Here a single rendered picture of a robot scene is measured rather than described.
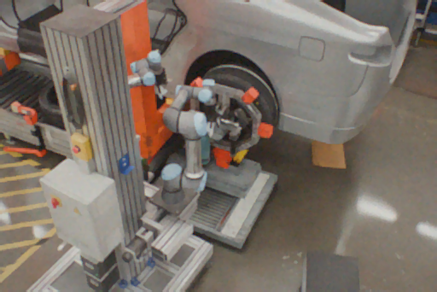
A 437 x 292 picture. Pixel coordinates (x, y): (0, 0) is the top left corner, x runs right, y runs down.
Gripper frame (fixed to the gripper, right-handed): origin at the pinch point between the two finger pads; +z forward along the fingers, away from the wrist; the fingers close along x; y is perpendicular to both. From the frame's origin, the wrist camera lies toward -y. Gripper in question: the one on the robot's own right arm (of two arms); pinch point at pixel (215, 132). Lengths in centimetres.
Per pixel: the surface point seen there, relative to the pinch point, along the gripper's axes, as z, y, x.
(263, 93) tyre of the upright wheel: -13, -20, -46
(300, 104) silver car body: -4, -46, -52
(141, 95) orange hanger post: -21, 56, -7
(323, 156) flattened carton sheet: 81, -50, -143
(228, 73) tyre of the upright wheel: -27, 5, -45
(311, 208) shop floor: 98, -51, -77
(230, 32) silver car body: -55, 1, -46
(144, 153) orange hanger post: 30, 68, -20
